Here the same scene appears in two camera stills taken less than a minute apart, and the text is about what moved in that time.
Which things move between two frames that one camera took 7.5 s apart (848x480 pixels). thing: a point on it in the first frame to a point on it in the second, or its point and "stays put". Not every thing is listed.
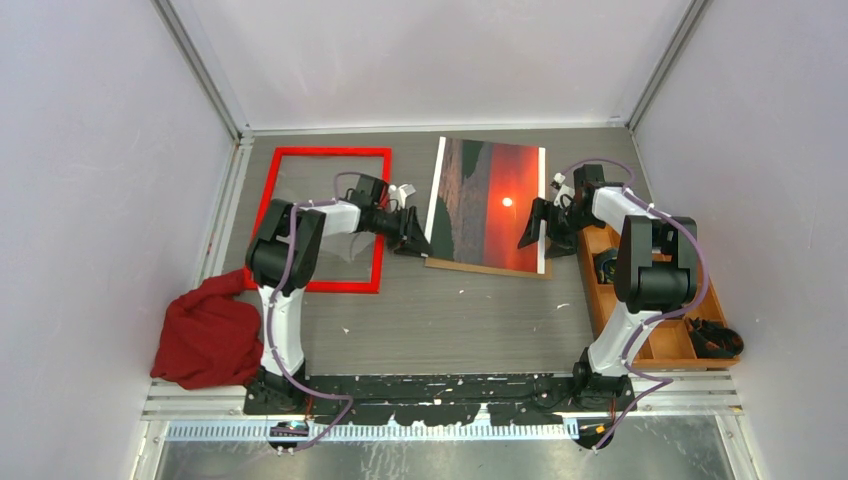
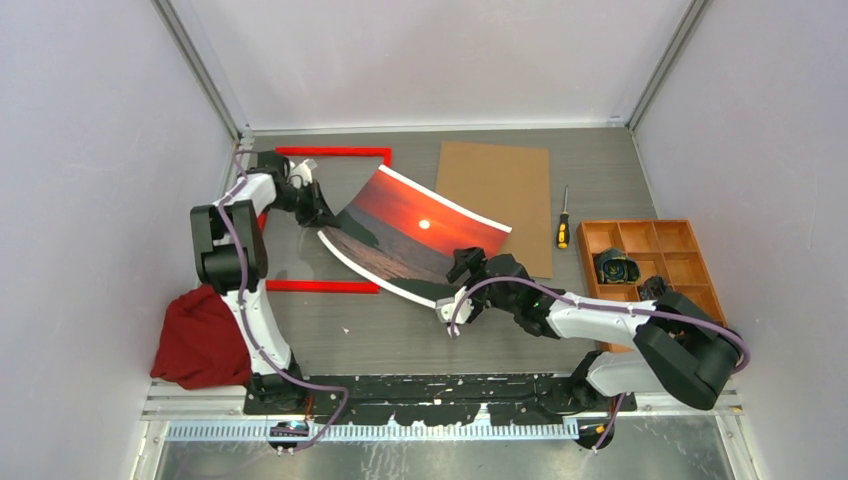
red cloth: x=211 y=338 stays put
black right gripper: x=562 y=244 to x=473 y=257
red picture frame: x=269 y=194 stays put
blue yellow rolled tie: x=605 y=265 stays put
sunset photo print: x=482 y=198 to x=407 y=234
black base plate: x=510 y=399 stays put
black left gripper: x=409 y=227 to x=319 y=213
